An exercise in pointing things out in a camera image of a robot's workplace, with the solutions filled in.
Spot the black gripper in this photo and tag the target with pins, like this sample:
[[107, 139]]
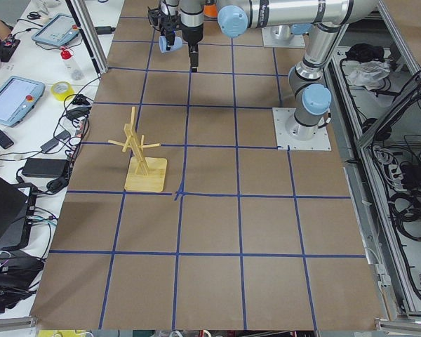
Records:
[[170, 38], [192, 34]]

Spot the light blue plastic cup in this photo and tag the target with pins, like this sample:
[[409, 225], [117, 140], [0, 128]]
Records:
[[170, 45]]

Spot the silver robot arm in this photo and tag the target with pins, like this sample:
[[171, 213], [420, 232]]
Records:
[[315, 25], [191, 24]]

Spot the red capped squeeze bottle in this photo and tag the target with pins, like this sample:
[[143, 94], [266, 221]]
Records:
[[71, 64]]

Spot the teach pendant far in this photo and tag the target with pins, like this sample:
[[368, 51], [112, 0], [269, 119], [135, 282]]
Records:
[[59, 31]]

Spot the teach pendant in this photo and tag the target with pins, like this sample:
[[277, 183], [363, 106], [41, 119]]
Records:
[[17, 97], [59, 31]]

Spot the yellow tape roll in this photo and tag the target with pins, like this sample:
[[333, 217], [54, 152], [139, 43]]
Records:
[[62, 91]]

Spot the wooden mug tree stand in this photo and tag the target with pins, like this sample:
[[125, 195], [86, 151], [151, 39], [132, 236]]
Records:
[[145, 174]]

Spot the teach pendant near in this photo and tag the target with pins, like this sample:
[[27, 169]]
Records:
[[17, 97]]

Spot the black power brick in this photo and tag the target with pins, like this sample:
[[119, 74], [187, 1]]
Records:
[[44, 168]]

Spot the crumpled white cloth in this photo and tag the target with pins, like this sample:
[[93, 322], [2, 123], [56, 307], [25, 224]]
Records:
[[371, 74]]

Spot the black smartphone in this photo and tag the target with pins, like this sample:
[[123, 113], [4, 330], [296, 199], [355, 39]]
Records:
[[5, 141]]

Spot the aluminium frame post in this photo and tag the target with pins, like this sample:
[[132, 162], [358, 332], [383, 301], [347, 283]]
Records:
[[83, 20]]

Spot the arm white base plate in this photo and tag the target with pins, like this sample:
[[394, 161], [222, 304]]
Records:
[[290, 135], [282, 36]]

